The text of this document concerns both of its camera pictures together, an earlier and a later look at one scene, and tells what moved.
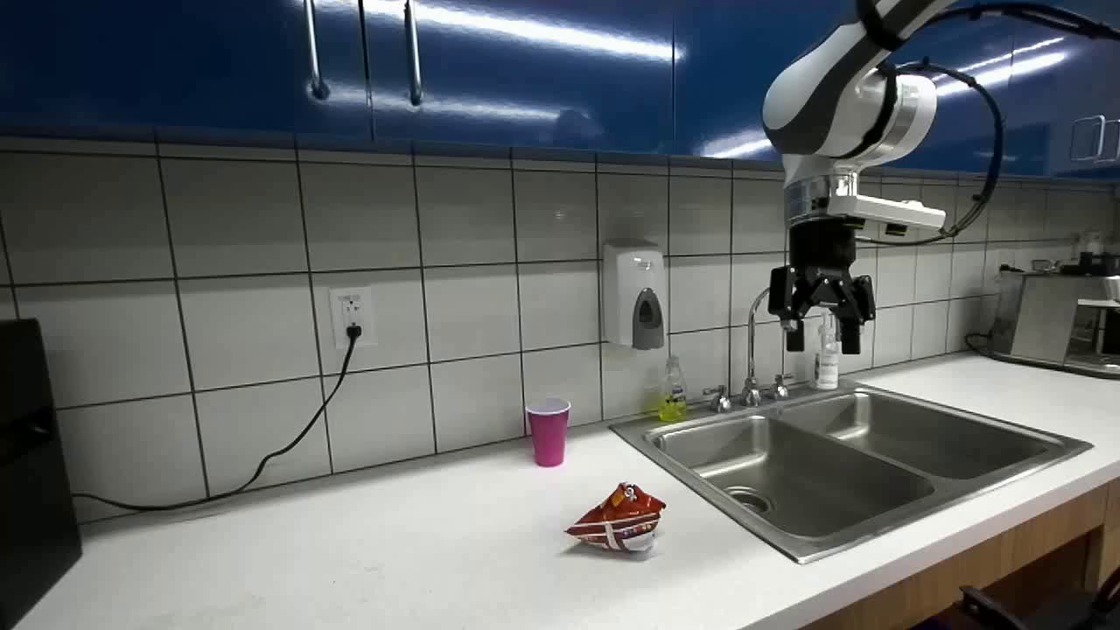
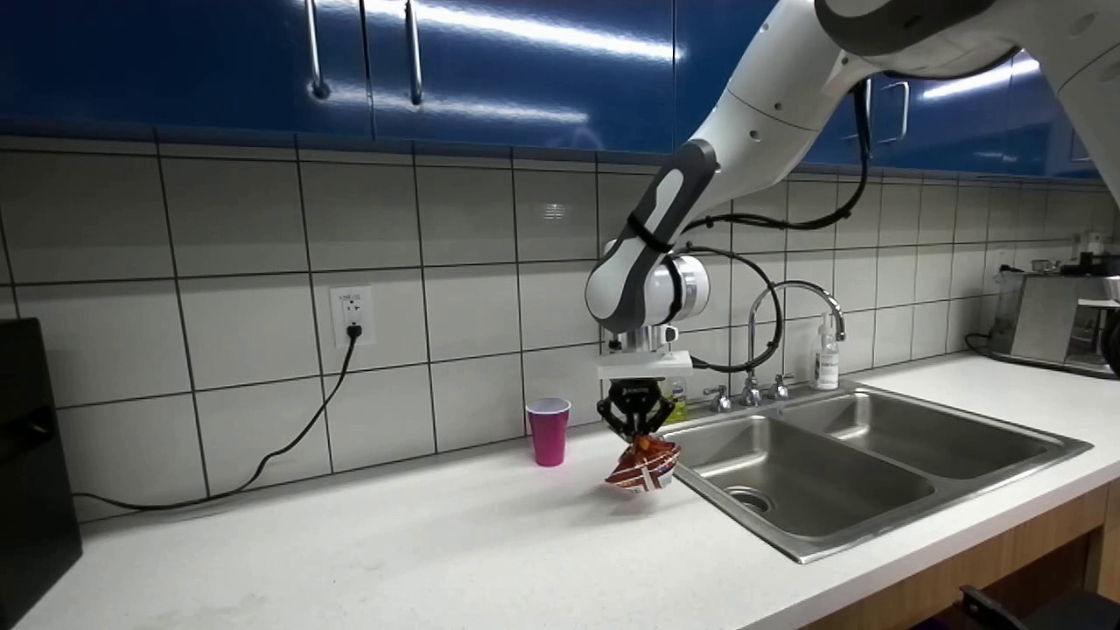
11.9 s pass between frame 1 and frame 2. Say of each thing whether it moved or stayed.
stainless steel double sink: stayed
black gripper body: moved
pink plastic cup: stayed
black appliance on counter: stayed
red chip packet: moved
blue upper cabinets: stayed
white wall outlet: stayed
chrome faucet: stayed
